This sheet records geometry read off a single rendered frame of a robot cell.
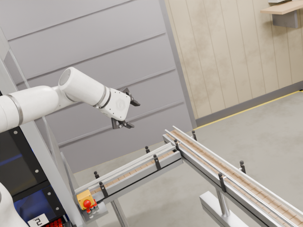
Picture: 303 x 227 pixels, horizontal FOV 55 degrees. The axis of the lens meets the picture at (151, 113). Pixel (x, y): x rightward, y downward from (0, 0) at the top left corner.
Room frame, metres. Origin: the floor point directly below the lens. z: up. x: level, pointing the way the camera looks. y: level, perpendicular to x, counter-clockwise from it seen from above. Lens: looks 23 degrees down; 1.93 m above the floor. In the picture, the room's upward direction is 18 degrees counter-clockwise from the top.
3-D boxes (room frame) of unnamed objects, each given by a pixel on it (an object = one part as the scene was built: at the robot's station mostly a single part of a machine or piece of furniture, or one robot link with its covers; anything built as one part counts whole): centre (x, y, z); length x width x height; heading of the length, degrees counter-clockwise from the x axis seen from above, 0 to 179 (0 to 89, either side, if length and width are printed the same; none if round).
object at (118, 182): (1.55, 0.25, 0.92); 0.69 x 0.15 x 0.16; 107
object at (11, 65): (1.75, 0.68, 1.51); 0.85 x 0.01 x 0.59; 17
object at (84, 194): (1.33, 0.48, 1.00); 0.08 x 0.07 x 0.07; 17
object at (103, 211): (1.37, 0.48, 0.87); 0.14 x 0.13 x 0.02; 17
